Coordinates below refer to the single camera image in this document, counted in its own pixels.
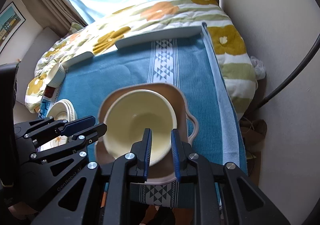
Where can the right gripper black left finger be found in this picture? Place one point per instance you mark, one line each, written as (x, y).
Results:
(132, 167)

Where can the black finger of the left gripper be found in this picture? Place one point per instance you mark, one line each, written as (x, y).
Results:
(83, 140)
(47, 126)

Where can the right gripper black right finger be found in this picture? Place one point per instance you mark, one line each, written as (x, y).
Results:
(191, 167)

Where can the cream yellow bowl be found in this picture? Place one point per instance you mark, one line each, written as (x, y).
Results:
(131, 114)

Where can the white cream bowl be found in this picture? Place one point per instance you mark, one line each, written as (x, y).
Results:
(56, 75)

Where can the white duck cartoon plate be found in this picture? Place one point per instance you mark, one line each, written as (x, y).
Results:
(61, 110)

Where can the grey padded headboard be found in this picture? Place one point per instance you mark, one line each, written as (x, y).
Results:
(42, 43)

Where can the framed houses picture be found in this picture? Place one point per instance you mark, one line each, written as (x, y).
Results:
(10, 19)

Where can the beige curtain left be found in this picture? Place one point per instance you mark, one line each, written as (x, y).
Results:
(58, 15)

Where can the floral striped quilt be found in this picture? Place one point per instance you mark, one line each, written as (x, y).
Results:
(100, 37)

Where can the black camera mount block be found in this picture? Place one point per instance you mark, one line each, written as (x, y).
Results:
(8, 144)

